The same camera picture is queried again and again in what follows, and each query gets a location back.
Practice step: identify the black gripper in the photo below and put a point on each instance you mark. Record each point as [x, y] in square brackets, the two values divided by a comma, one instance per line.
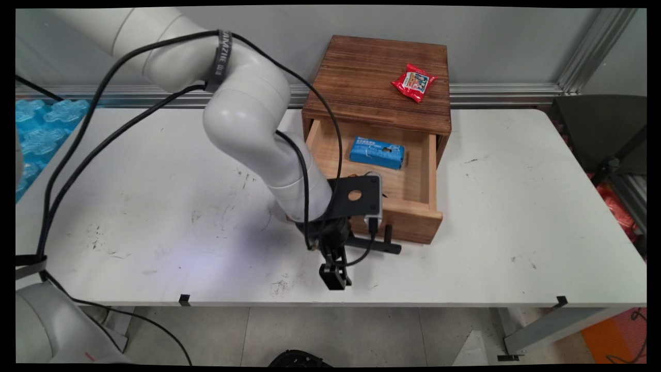
[328, 235]

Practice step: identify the wooden drawer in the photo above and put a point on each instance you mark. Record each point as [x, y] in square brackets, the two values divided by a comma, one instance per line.
[403, 217]

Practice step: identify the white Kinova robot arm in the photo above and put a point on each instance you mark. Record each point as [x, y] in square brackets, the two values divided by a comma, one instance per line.
[242, 113]

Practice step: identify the black round floor object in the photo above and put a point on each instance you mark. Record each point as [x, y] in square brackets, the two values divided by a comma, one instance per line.
[297, 359]

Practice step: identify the blue rectangular box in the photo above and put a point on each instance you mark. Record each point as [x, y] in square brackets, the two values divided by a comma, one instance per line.
[377, 152]

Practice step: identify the black tape marker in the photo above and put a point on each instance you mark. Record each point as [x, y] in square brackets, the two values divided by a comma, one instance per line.
[562, 301]
[184, 299]

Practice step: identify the brown wooden cabinet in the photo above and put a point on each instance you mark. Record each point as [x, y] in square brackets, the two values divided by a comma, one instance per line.
[361, 88]

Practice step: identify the red snack packet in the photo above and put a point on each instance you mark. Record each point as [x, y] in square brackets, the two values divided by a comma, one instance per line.
[414, 82]

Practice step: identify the white table leg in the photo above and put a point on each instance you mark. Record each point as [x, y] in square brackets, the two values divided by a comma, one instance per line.
[557, 325]
[120, 325]

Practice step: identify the orange floor object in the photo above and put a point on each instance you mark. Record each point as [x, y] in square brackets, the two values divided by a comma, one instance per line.
[609, 336]

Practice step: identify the red plastic bag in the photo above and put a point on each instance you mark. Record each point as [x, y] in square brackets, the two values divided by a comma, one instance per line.
[617, 209]

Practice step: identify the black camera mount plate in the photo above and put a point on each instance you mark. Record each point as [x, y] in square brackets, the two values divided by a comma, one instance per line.
[343, 204]

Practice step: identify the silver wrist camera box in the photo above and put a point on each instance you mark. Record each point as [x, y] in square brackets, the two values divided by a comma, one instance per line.
[377, 219]

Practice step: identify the short aluminium frame profile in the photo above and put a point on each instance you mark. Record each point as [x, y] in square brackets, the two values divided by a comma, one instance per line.
[631, 199]

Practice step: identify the slanted aluminium frame profile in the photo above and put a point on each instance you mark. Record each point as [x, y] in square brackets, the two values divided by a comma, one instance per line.
[599, 49]

